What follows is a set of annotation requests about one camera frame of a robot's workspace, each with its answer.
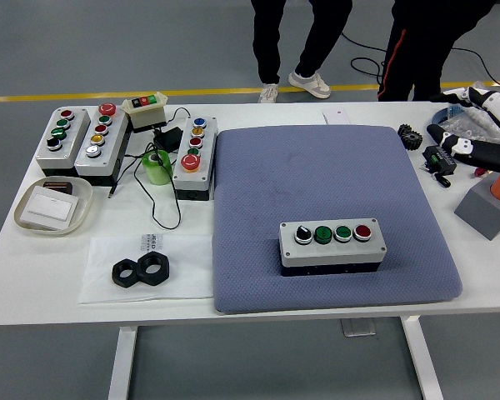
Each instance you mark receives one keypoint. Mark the dark brown switch block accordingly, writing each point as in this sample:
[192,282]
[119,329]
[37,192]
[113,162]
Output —
[58,186]

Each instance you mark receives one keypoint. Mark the grey four-button control box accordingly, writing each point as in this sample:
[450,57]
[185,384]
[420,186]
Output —
[77,133]
[333,254]

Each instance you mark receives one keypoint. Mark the bag of metal washers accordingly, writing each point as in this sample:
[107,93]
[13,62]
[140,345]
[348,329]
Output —
[466,129]

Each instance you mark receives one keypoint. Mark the bag of white plastic parts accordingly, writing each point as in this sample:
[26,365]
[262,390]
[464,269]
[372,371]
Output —
[475,114]

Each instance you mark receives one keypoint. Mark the grey wedge block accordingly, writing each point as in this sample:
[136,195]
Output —
[479,208]

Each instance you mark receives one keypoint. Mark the grey five-button control box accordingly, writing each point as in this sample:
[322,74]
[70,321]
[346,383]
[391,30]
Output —
[110,146]
[183,179]

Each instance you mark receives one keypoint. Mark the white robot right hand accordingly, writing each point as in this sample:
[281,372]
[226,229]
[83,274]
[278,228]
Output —
[483,152]

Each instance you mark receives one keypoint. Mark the white printed plastic bag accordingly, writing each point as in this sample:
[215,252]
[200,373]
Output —
[100,258]

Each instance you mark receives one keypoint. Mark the cream plastic tray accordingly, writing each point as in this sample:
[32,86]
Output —
[83,208]

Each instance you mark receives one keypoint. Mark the black gear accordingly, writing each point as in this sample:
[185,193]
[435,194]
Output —
[412,139]

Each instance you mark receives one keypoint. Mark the person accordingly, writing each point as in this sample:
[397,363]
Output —
[416,46]
[300,41]

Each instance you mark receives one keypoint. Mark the black module with green terminals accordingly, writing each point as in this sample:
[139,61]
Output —
[439,160]

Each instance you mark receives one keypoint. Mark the white card with red mark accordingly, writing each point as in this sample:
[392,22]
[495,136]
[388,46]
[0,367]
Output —
[335,116]

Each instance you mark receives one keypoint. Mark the black hex nut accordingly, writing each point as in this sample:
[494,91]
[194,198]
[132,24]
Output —
[116,277]
[152,279]

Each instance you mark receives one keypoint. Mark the blue-grey textured mat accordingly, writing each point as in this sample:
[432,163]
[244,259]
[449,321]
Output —
[283,166]

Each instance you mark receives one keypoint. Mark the black power adapter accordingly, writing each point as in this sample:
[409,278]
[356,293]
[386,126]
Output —
[171,137]

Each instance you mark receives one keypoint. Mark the small red clip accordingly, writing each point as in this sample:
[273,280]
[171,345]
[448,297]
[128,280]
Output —
[479,171]

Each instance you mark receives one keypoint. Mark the small black plug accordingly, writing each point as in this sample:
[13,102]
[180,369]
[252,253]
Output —
[441,181]

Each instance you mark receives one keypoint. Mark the white table leg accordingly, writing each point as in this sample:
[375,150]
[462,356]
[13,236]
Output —
[123,366]
[421,358]

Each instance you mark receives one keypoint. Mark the white wall switch panel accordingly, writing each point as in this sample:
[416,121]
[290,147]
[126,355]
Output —
[50,206]

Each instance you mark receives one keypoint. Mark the blue plate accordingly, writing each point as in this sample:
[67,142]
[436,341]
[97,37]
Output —
[437,116]

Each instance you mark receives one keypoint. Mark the grey under-table bracket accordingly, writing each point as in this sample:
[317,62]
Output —
[358,328]

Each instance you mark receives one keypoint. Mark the green film roll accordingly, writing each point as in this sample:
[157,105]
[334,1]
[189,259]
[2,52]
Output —
[160,171]

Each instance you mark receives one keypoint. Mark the cream three-button switch box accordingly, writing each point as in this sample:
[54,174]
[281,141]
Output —
[148,116]

